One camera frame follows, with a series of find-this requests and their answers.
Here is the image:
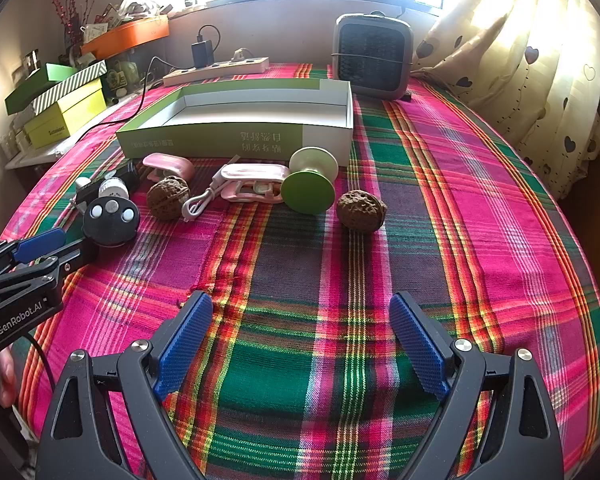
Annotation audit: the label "cream heart-print curtain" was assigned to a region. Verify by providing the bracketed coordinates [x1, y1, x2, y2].
[412, 0, 600, 201]

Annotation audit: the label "person's left hand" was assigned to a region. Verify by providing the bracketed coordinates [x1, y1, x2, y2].
[0, 347, 20, 408]

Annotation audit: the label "yellow-green box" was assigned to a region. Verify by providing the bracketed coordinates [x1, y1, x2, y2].
[22, 77, 108, 150]

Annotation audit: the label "brown walnut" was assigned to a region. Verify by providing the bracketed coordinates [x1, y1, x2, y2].
[146, 176, 191, 221]
[336, 190, 388, 231]

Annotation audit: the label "white usb cable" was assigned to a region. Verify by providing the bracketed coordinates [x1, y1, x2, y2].
[181, 165, 233, 222]

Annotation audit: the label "grey space heater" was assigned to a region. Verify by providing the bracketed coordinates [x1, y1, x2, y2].
[332, 12, 416, 101]

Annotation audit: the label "black round remote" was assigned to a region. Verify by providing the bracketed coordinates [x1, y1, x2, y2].
[82, 196, 142, 247]

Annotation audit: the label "orange box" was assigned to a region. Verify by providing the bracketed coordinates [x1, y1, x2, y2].
[80, 14, 171, 58]

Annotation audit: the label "green box lid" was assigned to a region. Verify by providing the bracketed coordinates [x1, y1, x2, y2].
[5, 62, 81, 116]

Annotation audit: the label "black power cable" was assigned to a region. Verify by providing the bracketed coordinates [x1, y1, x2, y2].
[70, 55, 181, 147]

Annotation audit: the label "pink plaid blanket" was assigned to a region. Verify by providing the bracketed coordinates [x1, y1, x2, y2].
[0, 62, 600, 480]

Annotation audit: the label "small white round cap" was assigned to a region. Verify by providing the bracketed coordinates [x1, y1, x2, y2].
[100, 177, 131, 203]

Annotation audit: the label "red flower branches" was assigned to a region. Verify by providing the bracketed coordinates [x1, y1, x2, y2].
[45, 0, 90, 46]

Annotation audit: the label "white power strip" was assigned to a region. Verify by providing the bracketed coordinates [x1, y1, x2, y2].
[162, 56, 271, 87]

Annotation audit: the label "black charger adapter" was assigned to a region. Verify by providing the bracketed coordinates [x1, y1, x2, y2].
[191, 25, 222, 68]

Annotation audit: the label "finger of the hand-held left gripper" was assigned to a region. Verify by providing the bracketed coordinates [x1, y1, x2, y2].
[0, 229, 67, 281]
[27, 237, 101, 281]

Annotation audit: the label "green and white spool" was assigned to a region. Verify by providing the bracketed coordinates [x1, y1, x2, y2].
[280, 146, 340, 215]

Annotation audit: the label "green and white cardboard box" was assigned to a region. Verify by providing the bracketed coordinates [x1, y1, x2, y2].
[116, 79, 355, 161]

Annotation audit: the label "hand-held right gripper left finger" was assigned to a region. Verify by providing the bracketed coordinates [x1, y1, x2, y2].
[37, 290, 214, 480]

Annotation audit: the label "pink and white cable winder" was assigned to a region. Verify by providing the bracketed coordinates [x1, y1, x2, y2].
[215, 162, 291, 204]

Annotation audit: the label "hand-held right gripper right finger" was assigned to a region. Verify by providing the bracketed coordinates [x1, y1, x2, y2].
[389, 291, 565, 480]

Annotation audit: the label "pink and white clip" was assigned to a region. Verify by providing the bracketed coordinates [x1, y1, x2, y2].
[142, 154, 195, 182]

